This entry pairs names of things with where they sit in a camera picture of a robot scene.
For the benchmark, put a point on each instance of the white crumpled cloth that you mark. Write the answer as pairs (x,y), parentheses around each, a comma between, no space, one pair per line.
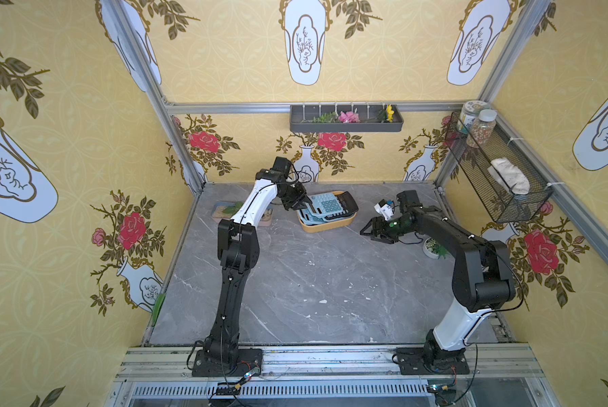
(509,176)

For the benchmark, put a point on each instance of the pink artificial flower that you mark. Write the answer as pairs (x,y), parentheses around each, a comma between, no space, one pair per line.
(349,117)

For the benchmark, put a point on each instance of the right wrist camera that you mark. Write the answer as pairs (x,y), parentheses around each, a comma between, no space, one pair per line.
(385,208)

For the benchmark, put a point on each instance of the large black calculator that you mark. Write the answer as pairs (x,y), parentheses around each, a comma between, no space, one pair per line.
(349,207)

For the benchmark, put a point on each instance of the grey wall shelf tray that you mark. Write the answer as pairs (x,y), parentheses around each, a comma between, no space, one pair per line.
(323,118)

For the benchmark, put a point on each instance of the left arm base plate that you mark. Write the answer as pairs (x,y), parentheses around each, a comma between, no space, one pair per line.
(207,365)

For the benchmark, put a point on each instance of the small circuit board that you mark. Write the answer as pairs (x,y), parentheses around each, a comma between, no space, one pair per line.
(224,390)

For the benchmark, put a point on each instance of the pink tray with plants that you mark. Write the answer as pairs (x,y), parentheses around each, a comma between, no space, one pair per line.
(225,210)

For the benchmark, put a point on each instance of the light blue calculator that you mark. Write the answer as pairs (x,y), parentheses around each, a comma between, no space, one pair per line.
(312,216)
(325,204)

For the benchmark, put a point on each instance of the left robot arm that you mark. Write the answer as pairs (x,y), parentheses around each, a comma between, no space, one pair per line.
(238,251)

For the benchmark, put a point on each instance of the yellow artificial flower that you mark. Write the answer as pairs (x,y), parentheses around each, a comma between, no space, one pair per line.
(389,113)

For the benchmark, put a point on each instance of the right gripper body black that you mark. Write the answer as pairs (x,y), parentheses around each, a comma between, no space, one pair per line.
(383,228)

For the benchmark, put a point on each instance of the glass jar with nuts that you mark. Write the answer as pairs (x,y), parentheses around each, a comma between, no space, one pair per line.
(481,129)

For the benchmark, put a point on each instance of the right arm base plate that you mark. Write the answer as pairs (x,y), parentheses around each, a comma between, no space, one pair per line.
(418,361)

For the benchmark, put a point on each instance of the black wire wall basket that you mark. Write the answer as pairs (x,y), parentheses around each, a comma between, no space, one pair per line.
(502,206)

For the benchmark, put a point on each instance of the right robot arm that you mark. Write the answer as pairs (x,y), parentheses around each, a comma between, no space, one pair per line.
(482,280)

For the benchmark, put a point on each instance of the small potted green plant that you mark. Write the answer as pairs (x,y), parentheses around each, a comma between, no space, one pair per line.
(433,249)

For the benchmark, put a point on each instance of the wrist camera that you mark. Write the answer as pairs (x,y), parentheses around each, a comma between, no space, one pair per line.
(282,166)
(385,208)

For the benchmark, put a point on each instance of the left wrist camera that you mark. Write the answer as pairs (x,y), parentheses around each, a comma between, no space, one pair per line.
(282,166)

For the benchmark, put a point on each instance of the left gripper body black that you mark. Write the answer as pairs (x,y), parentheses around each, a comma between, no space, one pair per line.
(294,196)

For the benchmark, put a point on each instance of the glass jar patterned lid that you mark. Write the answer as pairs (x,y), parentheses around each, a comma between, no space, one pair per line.
(469,113)

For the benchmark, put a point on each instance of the yellow storage box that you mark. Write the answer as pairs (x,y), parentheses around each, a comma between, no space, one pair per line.
(335,224)

